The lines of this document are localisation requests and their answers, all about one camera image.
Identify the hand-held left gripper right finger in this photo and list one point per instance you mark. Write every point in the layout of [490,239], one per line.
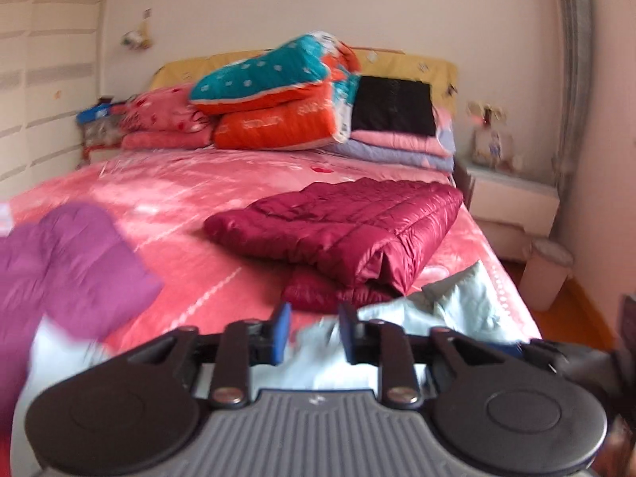
[348,330]

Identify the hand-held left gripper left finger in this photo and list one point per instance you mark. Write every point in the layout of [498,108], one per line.
[280,330]

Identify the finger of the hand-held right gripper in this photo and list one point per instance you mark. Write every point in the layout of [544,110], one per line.
[571,360]

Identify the light blue down jacket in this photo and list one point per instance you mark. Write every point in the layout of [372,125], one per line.
[462,303]

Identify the white waste bin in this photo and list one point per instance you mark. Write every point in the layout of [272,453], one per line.
[544,278]

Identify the dark red down jacket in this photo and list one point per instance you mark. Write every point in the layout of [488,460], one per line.
[338,228]

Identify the bed with pink plush blanket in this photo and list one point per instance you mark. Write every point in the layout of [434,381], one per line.
[198,194]

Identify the white nightstand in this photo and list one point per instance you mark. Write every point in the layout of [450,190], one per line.
[512,198]

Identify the lavender folded blanket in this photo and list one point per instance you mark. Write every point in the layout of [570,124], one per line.
[397,157]

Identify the pink folded blanket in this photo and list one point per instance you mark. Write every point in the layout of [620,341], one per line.
[397,140]

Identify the purple down jacket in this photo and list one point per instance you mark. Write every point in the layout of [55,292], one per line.
[79,268]

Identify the framed photo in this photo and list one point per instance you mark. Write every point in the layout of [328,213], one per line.
[492,146]

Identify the black cloth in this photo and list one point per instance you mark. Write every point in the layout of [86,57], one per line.
[392,104]

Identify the pink folded quilt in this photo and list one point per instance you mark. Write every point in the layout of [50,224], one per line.
[159,114]

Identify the teal and orange folded quilt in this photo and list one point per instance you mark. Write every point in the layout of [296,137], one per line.
[258,74]

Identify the yellow headboard cover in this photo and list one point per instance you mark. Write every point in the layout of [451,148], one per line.
[397,64]

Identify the grey curtain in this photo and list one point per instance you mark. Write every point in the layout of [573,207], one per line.
[574,59]

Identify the hanging plush toy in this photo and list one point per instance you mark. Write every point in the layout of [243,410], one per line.
[134,37]

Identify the white sliding wardrobe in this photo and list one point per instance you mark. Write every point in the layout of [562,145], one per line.
[49,59]

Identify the round white wall socket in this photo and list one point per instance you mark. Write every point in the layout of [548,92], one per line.
[498,112]
[475,108]

